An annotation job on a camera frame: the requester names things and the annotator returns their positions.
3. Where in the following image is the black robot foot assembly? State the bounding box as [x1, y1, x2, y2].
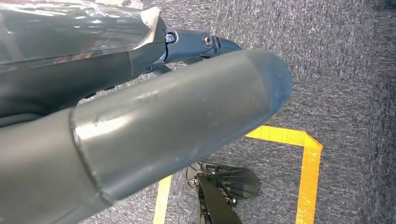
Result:
[185, 161, 261, 224]

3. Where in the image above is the yellow floor tape square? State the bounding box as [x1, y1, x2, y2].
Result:
[152, 125, 323, 224]

